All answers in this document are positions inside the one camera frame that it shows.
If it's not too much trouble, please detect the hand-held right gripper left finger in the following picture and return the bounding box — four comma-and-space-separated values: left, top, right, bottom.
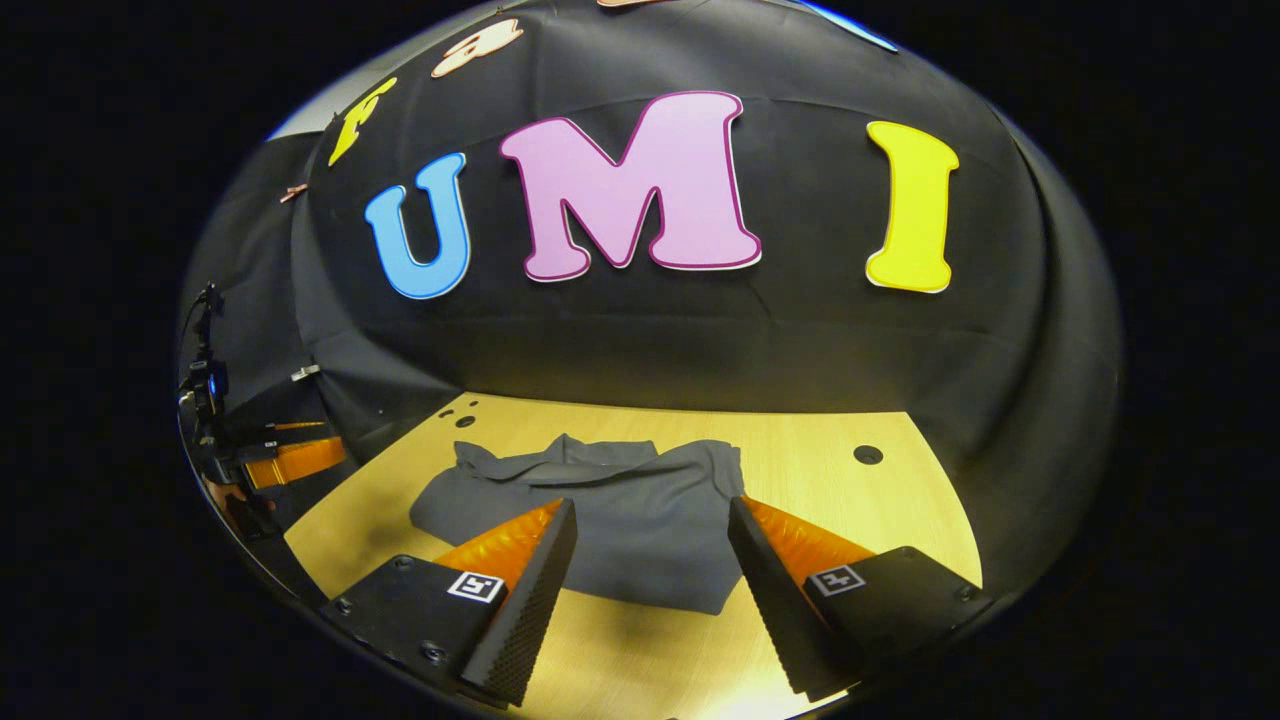
320, 498, 579, 709

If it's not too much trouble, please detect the black backdrop cloth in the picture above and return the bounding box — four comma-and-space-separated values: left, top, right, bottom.
180, 0, 1126, 601

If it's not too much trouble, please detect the grey button-up shirt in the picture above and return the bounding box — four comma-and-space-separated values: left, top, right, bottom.
410, 433, 746, 616

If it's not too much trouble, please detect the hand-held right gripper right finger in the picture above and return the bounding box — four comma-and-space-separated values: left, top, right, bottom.
727, 495, 996, 701

